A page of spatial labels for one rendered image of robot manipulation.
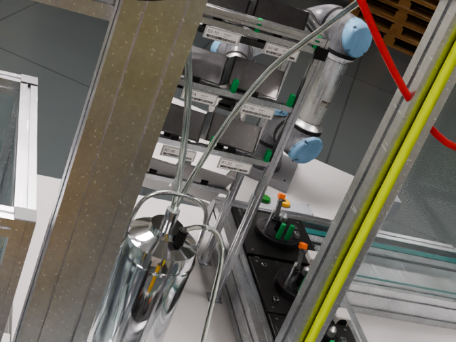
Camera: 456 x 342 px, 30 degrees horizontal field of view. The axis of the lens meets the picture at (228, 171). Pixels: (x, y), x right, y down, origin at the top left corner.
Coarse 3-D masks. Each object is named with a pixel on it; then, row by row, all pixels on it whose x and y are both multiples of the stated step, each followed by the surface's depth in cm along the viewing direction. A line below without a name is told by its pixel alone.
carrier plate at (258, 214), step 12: (240, 216) 257; (264, 216) 263; (252, 228) 254; (300, 228) 264; (252, 240) 248; (300, 240) 258; (252, 252) 242; (264, 252) 244; (276, 252) 247; (288, 252) 249
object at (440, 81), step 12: (444, 72) 104; (444, 84) 105; (432, 96) 105; (432, 108) 106; (420, 120) 107; (408, 132) 108; (420, 132) 108; (408, 144) 108; (396, 156) 110; (396, 168) 110; (384, 180) 112; (384, 192) 112; (372, 204) 113; (372, 216) 113; (360, 228) 115; (360, 240) 115; (348, 252) 117; (348, 264) 117; (336, 276) 119; (336, 288) 119; (324, 300) 121; (324, 312) 121; (312, 336) 123
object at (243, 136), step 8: (208, 112) 224; (208, 120) 219; (216, 120) 215; (224, 120) 215; (232, 120) 216; (208, 128) 215; (216, 128) 215; (232, 128) 216; (240, 128) 216; (248, 128) 216; (256, 128) 217; (200, 136) 225; (208, 136) 215; (224, 136) 216; (232, 136) 216; (240, 136) 216; (248, 136) 217; (256, 136) 217; (224, 144) 216; (232, 144) 216; (240, 144) 216; (248, 144) 217; (248, 152) 217
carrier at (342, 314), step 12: (252, 264) 237; (276, 264) 241; (288, 264) 244; (264, 276) 234; (276, 276) 232; (288, 276) 227; (300, 276) 231; (264, 288) 228; (276, 288) 230; (288, 288) 229; (264, 300) 224; (288, 300) 228; (276, 312) 221; (336, 312) 227
